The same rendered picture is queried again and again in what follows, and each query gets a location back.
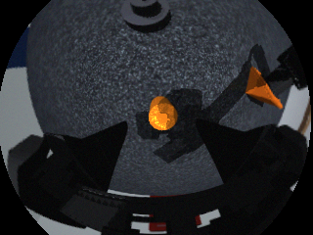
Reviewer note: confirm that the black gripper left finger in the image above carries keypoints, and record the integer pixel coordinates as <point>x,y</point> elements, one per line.
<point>96,155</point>

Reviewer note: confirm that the orange knob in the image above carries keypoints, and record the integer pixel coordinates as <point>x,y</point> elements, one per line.
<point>162,114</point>

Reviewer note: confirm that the black round pedestal with silver shaft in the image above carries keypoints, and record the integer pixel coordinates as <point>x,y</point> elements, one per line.
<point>144,15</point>

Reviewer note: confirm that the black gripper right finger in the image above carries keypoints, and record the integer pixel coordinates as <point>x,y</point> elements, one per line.
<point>230,148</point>

